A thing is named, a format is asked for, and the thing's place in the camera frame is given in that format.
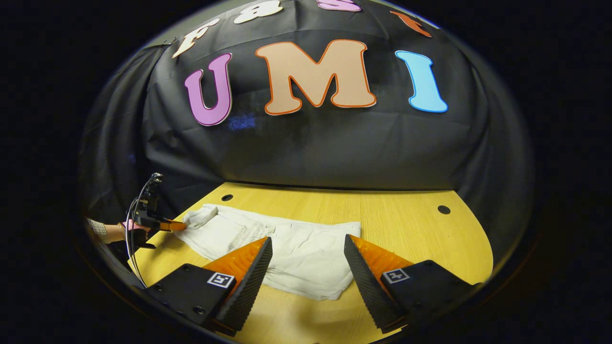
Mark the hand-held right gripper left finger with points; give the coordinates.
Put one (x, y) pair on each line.
(251, 286)

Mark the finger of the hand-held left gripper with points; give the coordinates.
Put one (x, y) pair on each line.
(173, 225)

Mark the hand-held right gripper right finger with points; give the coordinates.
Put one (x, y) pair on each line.
(366, 286)

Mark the white jeans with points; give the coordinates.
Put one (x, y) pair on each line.
(296, 253)

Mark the black backdrop cloth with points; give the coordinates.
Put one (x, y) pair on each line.
(334, 153)

